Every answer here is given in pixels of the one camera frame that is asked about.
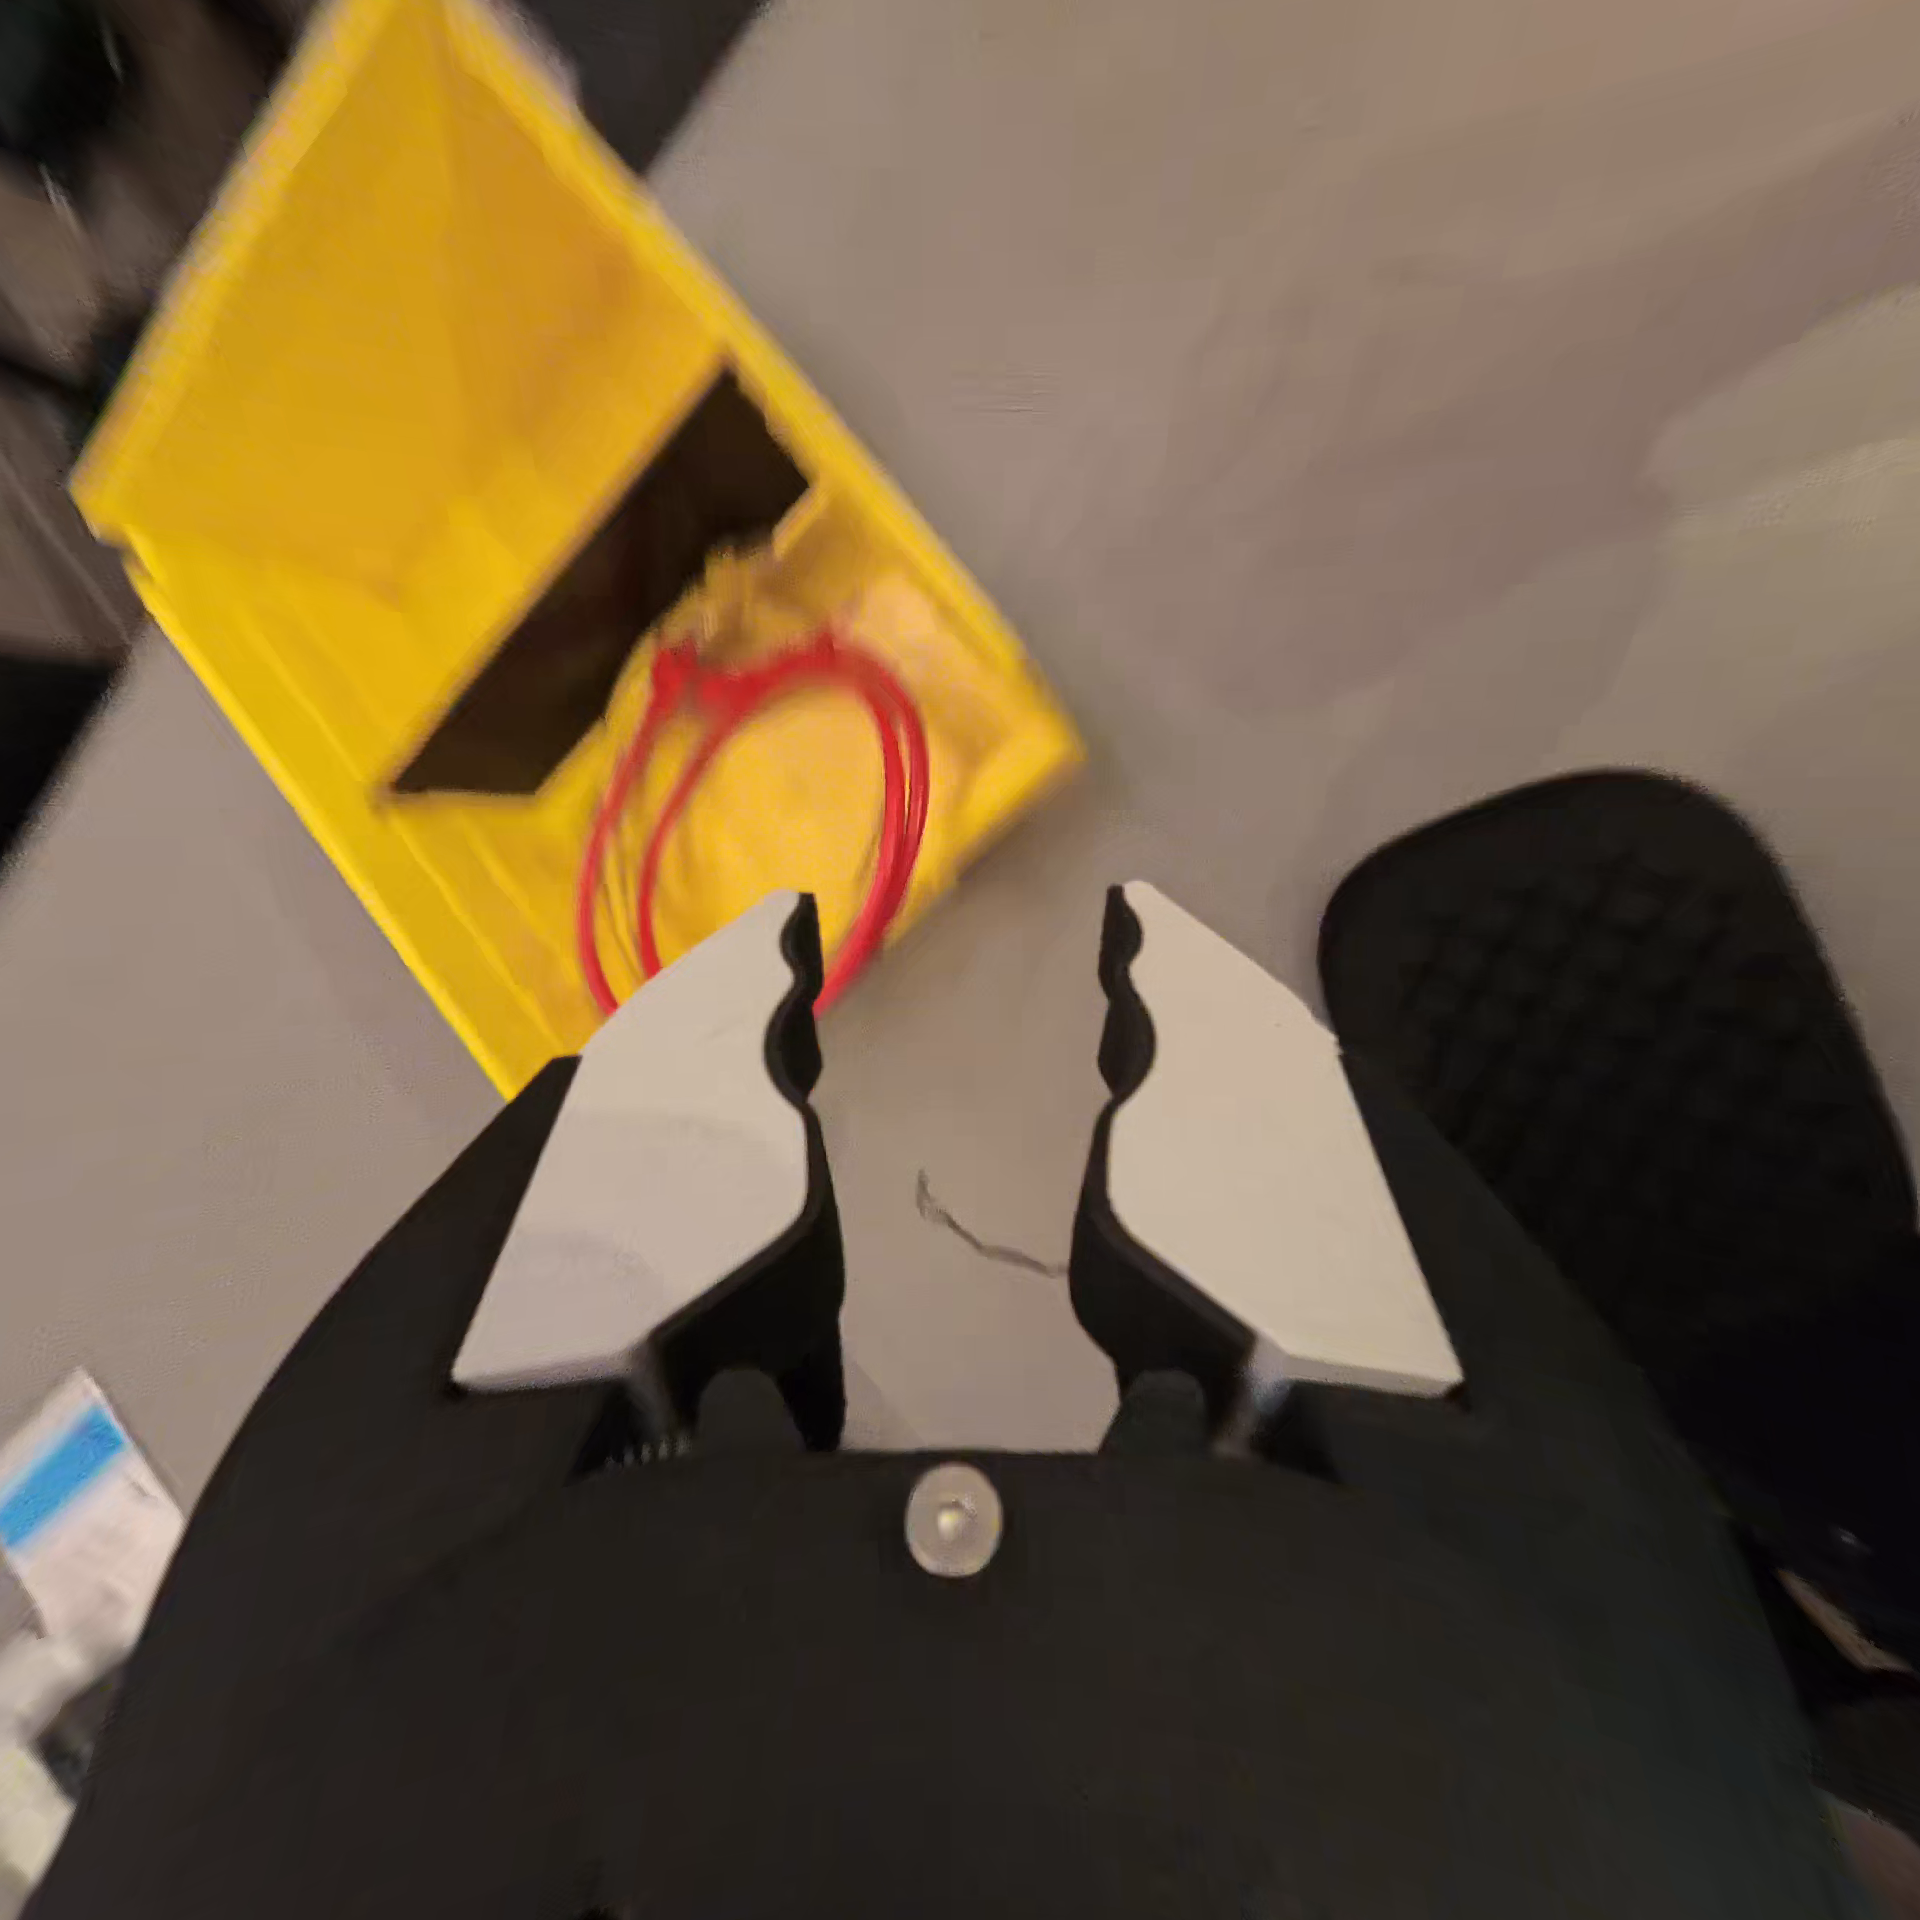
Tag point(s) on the black quilted wrist rest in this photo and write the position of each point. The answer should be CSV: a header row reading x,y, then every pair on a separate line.
x,y
1622,1020

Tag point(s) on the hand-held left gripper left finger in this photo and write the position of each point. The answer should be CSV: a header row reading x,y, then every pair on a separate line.
x,y
660,1170

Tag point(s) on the yellow plastic bin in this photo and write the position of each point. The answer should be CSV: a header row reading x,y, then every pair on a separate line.
x,y
376,301

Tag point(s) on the black twist tie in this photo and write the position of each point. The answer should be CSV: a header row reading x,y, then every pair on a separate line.
x,y
959,1232

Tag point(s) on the white paper slip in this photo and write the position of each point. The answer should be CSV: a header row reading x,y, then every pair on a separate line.
x,y
75,1486

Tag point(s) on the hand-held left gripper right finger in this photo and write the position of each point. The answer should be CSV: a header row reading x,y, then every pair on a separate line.
x,y
1259,1187

